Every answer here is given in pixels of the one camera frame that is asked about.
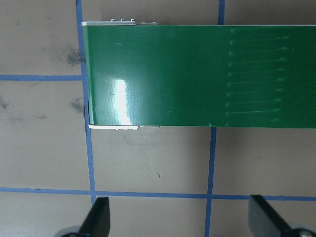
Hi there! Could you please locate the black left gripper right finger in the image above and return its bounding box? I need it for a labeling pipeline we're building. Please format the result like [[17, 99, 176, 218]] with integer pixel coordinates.
[[248, 195, 293, 237]]

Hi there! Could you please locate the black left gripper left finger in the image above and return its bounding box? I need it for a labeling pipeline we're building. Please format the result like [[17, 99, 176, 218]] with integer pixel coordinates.
[[79, 197, 110, 237]]

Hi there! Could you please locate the green conveyor belt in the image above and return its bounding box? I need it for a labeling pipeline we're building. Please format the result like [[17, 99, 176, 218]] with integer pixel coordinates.
[[82, 21, 316, 129]]

